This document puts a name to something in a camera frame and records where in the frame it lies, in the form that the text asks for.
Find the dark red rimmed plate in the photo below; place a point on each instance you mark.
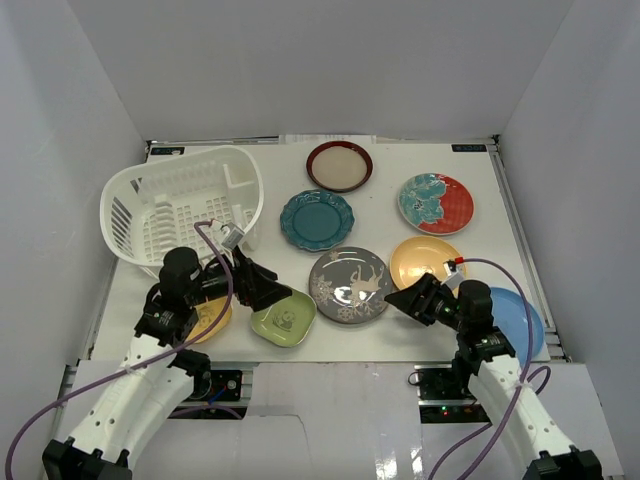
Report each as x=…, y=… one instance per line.
x=339, y=166

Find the green square panda dish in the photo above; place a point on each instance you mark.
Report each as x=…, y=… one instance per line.
x=287, y=322

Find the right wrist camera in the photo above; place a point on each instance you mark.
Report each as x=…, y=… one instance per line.
x=454, y=276

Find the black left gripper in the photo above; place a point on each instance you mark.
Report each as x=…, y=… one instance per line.
x=248, y=282

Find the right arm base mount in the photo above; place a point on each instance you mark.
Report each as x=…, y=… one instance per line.
x=442, y=400

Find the pale orange round plate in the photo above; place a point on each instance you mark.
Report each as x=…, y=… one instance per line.
x=419, y=255

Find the red and teal floral plate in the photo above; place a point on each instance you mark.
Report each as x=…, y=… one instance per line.
x=436, y=204

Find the white plastic dish bin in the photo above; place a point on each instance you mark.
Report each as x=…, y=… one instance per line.
x=148, y=209

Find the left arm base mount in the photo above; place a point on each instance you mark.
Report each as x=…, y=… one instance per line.
x=217, y=395

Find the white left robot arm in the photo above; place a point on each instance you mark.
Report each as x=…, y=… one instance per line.
x=159, y=370

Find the grey reindeer plate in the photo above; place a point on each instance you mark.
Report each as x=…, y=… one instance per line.
x=349, y=285

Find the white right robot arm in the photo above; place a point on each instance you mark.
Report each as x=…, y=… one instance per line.
x=488, y=368

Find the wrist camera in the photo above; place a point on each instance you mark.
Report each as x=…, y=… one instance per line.
x=454, y=276
x=226, y=235

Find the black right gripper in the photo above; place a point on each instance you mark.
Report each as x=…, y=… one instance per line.
x=409, y=300

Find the light blue plate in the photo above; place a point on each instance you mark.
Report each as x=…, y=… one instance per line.
x=510, y=317

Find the yellow square panda dish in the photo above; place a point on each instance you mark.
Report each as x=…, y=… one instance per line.
x=207, y=313

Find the teal scalloped plate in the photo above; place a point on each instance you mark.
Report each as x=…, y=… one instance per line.
x=316, y=220

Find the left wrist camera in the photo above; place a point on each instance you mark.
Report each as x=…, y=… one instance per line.
x=226, y=235

